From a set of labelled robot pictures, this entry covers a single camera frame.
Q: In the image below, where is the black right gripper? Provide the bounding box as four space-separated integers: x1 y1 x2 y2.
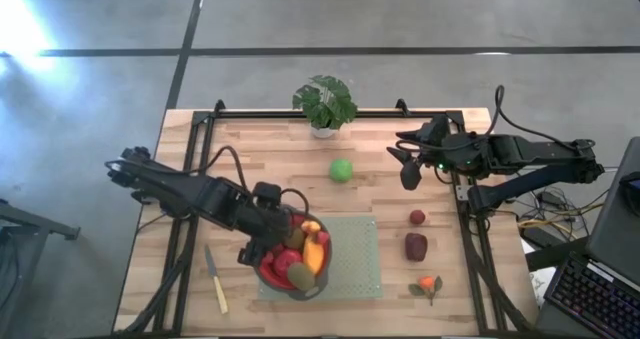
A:
386 114 454 192

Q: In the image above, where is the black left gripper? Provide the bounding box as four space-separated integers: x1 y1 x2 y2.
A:
237 181 296 266

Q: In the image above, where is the big red apple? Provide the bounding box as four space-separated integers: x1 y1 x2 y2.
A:
272 248 304 279

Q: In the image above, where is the red grey collapsible colander bowl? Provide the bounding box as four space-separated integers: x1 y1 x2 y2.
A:
252 211 334 301

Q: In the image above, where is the yellow-orange mango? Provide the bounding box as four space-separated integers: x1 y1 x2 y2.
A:
302 231 326 276

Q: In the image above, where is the green plant in white pot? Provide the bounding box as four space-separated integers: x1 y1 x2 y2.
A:
292 74 359 140

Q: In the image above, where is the dark red bell pepper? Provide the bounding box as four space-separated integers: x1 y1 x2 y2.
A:
404 231 429 263

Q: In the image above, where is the orange tangerine with leaves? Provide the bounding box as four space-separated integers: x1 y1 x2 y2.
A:
407 274 444 307

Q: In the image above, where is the black bar beside table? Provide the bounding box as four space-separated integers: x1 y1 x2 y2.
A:
524 238 592 273

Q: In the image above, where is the white paper sheet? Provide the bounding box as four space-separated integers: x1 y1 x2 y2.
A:
522 238 552 306

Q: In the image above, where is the laptop with backlit keyboard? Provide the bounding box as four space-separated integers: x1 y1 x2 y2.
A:
534 136 640 339

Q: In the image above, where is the black floor stand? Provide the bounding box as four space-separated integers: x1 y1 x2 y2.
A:
0 197 82 325

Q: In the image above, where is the black aluminium table frame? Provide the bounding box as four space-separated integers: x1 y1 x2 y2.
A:
112 98 536 338

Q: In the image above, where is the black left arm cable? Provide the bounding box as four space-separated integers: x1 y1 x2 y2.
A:
189 145 251 195

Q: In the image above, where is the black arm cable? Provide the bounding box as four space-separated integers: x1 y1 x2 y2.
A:
189 145 251 195
487 84 596 150

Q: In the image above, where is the knife with wooden handle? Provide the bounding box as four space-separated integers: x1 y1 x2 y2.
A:
203 243 230 316

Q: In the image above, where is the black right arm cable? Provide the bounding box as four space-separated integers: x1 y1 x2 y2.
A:
487 84 596 150

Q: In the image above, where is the yellow cable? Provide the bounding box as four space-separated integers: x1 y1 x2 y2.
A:
517 217 557 230

